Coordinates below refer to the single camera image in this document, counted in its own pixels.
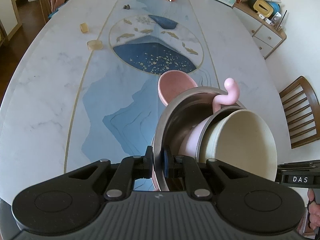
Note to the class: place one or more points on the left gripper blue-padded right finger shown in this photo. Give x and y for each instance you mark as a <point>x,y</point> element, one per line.
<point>182,173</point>

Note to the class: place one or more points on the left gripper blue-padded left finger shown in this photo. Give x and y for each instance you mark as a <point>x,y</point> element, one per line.
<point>122,176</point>

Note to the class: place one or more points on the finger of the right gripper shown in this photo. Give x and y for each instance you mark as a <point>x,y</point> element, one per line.
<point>299,166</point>

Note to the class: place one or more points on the large steel bowl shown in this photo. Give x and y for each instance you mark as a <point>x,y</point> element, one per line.
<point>182,125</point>

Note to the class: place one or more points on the cream ceramic bowl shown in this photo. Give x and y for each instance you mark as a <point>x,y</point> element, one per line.
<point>246,142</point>

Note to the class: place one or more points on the pink plate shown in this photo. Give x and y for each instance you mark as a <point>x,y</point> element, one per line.
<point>171,84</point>

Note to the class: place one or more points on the pink pot with steel liner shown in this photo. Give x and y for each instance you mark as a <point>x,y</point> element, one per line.
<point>210,129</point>

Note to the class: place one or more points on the person's right hand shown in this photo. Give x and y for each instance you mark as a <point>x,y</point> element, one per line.
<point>313,211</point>

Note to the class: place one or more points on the wooden chair right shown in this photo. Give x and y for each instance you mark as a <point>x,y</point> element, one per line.
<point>301,108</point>

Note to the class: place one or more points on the white drawer cabinet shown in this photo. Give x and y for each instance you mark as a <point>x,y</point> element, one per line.
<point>265,36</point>

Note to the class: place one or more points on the blue globe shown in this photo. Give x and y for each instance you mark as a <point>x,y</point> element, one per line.
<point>275,6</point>

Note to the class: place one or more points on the yellow tissue holder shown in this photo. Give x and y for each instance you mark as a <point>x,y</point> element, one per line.
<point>262,7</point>

